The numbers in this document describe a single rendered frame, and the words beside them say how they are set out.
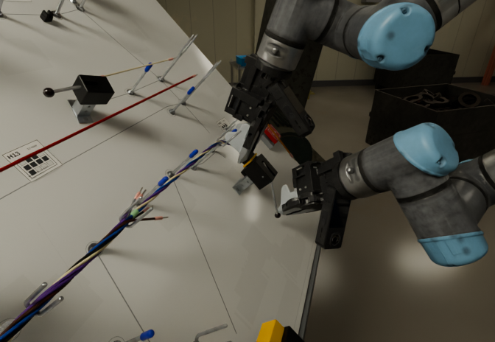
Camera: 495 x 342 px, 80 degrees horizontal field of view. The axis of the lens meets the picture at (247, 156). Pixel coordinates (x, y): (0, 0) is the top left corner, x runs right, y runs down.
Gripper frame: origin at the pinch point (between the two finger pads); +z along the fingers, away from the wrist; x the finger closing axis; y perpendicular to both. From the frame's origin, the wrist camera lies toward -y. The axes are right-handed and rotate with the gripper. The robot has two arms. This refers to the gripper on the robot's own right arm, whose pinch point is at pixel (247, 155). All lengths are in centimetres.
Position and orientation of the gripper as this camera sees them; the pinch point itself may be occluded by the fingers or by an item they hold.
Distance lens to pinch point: 63.5
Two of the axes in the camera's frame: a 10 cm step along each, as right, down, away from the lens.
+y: -8.7, -4.7, 1.5
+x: -3.6, 4.0, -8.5
